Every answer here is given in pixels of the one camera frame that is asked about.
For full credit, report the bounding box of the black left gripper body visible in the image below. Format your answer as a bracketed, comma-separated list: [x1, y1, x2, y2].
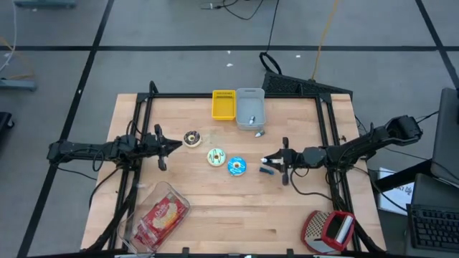
[141, 123, 169, 172]

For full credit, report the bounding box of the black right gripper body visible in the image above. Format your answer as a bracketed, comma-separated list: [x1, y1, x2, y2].
[280, 137, 306, 186]

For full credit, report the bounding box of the blue frosted toy donut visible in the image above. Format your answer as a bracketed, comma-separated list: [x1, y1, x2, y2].
[227, 156, 247, 177]

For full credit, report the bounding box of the mint frosted toy donut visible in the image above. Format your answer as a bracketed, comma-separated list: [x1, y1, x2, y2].
[207, 148, 227, 168]

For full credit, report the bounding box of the red cracker packet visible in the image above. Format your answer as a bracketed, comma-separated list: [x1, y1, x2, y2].
[131, 220, 162, 252]
[141, 193, 190, 239]

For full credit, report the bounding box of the grey plastic bin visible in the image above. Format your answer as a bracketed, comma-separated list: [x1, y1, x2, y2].
[235, 87, 267, 130]

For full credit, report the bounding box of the yellow plastic basket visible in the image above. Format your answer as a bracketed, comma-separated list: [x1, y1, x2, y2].
[211, 90, 237, 121]

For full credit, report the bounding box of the clear plastic container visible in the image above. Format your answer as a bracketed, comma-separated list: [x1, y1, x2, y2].
[117, 181, 191, 254]

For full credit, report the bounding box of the black mesh basket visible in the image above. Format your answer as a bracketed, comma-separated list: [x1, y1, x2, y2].
[260, 52, 354, 98]

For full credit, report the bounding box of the red box grater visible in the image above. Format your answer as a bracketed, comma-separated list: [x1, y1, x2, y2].
[300, 210, 356, 254]

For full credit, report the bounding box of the white paper sheet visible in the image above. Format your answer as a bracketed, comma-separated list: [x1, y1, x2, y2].
[378, 167, 415, 216]

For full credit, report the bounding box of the black floor object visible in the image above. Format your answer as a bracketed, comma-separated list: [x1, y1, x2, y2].
[0, 111, 15, 130]

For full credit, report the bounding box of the grey laptop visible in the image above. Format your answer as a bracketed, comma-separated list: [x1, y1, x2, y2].
[430, 87, 459, 187]

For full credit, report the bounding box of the black keyboard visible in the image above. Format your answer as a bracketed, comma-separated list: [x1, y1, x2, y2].
[407, 203, 459, 252]

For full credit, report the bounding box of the black aluminium rig frame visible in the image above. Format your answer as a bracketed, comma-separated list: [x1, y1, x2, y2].
[80, 80, 387, 258]

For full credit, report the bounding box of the yellow hanging cable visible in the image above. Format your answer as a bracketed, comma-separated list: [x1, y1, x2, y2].
[310, 0, 341, 81]

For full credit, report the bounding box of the black hanging cable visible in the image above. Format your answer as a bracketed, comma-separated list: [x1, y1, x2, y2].
[199, 0, 281, 54]

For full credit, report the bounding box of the grey floor base plate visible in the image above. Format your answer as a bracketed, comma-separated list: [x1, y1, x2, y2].
[0, 78, 37, 92]
[14, 0, 77, 9]

